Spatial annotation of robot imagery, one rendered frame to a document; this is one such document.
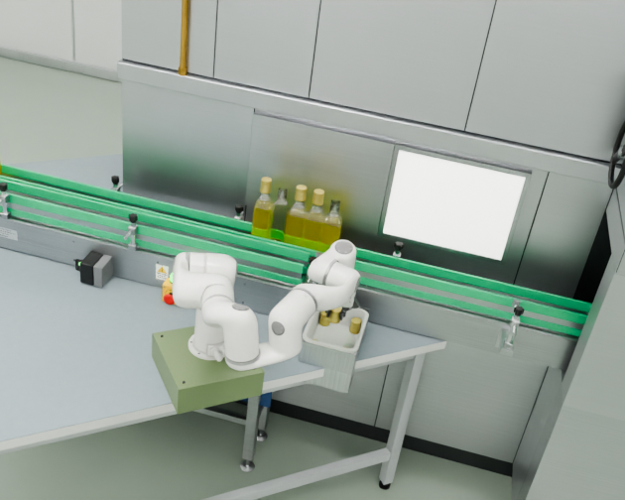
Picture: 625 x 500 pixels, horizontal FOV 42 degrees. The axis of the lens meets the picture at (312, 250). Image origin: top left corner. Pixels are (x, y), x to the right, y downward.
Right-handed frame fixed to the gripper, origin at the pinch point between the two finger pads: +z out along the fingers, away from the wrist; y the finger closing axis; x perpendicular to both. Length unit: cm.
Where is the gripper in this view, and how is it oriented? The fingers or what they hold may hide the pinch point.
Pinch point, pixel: (335, 311)
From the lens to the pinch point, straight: 244.7
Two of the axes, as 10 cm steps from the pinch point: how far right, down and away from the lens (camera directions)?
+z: -0.5, 6.7, 7.4
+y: -9.7, -2.2, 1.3
